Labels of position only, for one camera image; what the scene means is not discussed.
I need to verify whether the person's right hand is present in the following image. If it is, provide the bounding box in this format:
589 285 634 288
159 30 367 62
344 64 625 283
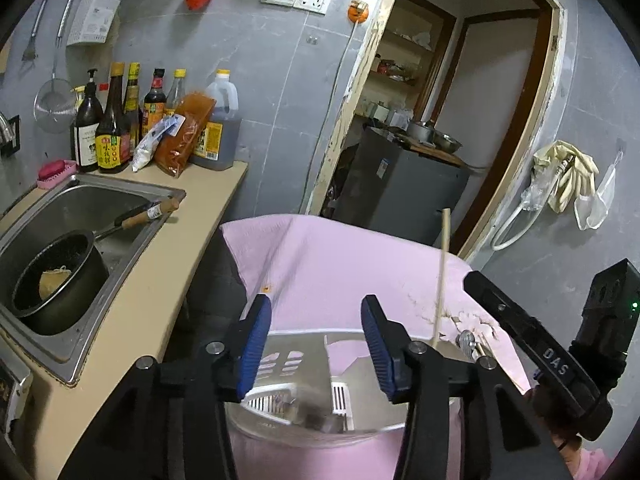
524 385 582 478

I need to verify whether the hanging mesh strainer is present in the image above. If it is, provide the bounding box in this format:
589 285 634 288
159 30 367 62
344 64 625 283
32 0 76 134

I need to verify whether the white salt packet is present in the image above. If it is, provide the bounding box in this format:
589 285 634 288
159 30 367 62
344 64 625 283
131 114 186 172

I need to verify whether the black saucepan wooden handle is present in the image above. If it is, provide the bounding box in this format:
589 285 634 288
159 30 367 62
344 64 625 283
9 197 180 336

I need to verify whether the white mesh bag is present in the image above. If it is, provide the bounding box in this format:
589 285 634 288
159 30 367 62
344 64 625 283
574 150 624 231

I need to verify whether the white wall box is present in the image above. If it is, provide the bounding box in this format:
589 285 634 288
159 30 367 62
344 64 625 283
67 0 122 47

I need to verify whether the person's pink sleeve forearm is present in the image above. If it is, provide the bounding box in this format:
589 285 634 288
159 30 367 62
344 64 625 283
572 448 612 480

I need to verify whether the pink floral tablecloth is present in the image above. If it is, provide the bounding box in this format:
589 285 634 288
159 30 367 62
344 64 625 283
221 214 530 479

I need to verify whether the wooden chopstick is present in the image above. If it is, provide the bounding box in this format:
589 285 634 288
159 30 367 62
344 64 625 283
432 208 450 349

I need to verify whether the orange spice bag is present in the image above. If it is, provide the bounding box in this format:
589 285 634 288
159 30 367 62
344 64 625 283
154 92 216 178

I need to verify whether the red cap sauce bottle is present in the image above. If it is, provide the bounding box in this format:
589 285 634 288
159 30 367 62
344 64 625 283
141 68 167 136

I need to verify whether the dark soy sauce bottle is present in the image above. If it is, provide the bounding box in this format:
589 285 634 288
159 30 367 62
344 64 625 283
96 62 130 172

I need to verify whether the dark grey cabinet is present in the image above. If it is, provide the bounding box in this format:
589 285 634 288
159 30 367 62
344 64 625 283
333 128 470 245

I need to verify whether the yellow cap clear bottle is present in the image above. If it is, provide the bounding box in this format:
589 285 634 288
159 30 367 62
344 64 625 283
165 68 186 115

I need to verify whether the white plastic utensil caddy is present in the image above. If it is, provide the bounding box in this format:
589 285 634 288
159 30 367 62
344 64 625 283
227 330 408 448

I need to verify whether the stainless steel sink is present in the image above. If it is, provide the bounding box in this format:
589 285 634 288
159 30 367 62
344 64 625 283
1 174 186 385

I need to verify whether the orange wall hook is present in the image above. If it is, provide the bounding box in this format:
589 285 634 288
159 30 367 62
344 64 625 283
347 0 369 24

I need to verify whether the pump top sauce bottle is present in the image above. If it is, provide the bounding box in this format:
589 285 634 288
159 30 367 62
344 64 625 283
73 68 103 172

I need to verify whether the hanging steel peeler tool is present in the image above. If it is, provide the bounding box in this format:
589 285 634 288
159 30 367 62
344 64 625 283
22 0 49 62

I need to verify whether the steel bowl on cabinet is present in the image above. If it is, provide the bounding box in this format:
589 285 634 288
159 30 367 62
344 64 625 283
432 130 462 154

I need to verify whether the wooden door frame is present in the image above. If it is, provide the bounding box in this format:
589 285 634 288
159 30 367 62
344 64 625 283
304 0 578 262

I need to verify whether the large dark oil jug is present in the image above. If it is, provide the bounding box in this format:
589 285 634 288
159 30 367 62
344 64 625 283
190 70 242 171

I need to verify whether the large steel spoon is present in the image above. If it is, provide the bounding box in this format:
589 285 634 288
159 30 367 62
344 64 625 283
456 330 487 362

